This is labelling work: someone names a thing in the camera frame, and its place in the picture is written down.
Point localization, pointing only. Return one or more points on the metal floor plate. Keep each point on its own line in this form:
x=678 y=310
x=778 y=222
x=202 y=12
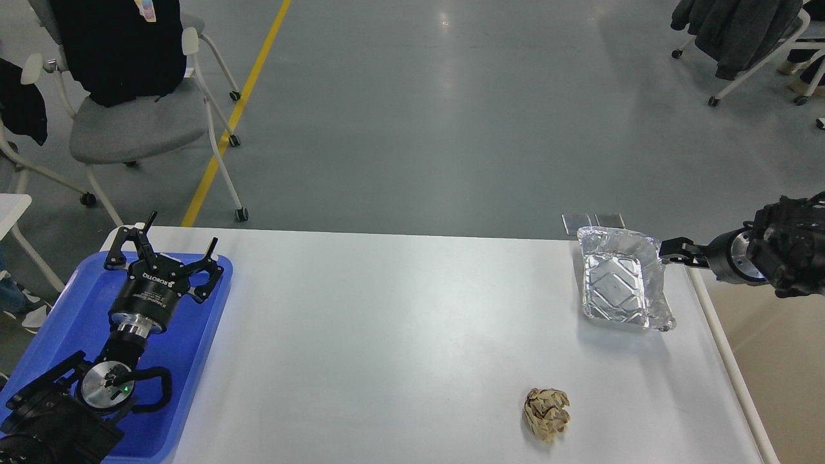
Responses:
x=575 y=221
x=610 y=220

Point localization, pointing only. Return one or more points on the black garment at left edge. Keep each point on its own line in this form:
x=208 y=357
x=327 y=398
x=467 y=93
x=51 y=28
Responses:
x=22 y=105

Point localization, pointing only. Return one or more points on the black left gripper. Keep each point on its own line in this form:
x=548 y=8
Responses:
x=155 y=282

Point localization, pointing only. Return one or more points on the crumpled brown paper ball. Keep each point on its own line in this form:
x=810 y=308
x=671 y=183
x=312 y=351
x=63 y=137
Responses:
x=545 y=412

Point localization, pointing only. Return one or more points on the left metal floor plate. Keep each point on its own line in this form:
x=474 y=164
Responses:
x=575 y=221

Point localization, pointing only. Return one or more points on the aluminium foil tray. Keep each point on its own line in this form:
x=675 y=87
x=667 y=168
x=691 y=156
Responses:
x=623 y=280

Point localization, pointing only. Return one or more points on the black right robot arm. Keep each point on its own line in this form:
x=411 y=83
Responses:
x=782 y=246

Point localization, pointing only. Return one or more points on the right metal floor plate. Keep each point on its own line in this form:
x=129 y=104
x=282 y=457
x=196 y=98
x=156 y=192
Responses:
x=610 y=220

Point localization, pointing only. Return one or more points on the grey coat on chair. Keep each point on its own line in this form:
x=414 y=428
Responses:
x=736 y=34

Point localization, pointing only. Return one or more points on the blue plastic tray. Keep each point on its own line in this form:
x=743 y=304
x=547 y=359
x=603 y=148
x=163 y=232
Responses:
x=129 y=348

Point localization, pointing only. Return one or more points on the grey chair with white frame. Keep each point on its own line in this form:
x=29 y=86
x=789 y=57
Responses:
x=145 y=127

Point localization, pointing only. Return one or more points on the black jacket on chair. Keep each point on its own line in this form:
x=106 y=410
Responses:
x=117 y=55

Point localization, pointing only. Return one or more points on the beige plastic bin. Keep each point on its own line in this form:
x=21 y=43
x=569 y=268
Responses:
x=778 y=345

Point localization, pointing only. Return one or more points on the white sneaker at left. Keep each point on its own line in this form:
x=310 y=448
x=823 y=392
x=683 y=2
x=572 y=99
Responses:
x=34 y=320

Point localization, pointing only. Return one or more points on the seated person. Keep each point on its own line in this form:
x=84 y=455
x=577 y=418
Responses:
x=804 y=66

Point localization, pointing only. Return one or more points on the far right chair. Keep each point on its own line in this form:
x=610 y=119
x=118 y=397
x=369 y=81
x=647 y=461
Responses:
x=804 y=37

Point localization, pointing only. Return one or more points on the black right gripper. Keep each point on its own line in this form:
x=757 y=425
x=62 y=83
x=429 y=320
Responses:
x=725 y=255

